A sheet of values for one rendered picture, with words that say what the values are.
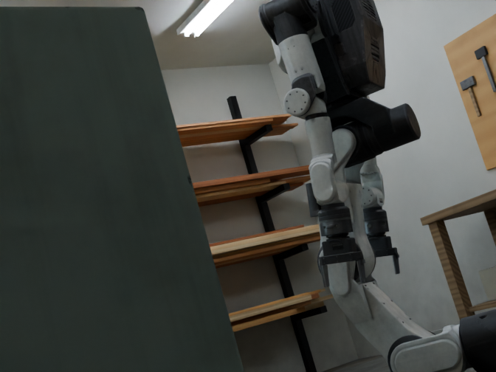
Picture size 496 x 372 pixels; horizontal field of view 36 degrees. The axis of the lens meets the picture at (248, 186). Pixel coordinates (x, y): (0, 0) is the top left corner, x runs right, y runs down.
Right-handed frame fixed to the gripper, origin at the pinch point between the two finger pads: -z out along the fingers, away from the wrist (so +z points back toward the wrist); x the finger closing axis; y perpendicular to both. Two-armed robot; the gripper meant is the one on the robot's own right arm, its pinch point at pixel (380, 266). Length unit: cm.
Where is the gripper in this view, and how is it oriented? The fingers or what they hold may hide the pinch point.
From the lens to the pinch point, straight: 255.1
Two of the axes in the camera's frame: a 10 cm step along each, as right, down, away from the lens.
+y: -5.0, -0.4, -8.7
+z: -1.2, -9.9, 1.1
